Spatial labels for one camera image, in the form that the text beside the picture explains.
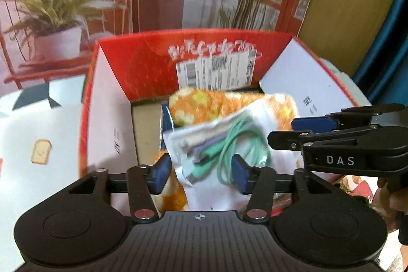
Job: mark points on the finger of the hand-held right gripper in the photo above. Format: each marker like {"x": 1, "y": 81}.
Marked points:
{"x": 287, "y": 139}
{"x": 314, "y": 123}

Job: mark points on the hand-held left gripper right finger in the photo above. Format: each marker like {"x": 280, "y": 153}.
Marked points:
{"x": 240, "y": 176}

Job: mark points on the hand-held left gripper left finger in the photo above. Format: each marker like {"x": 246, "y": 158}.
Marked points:
{"x": 162, "y": 172}

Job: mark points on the orange floral cloth pouch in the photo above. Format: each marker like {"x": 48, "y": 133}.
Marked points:
{"x": 207, "y": 103}

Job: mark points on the red strawberry print cardboard box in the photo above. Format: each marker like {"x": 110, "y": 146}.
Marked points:
{"x": 143, "y": 68}

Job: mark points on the person's right hand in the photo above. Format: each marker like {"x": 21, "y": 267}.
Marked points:
{"x": 382, "y": 198}

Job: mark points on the teal curtain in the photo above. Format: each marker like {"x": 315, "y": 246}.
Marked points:
{"x": 389, "y": 68}

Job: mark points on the wooden panel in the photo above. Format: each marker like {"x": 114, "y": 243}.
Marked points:
{"x": 350, "y": 4}

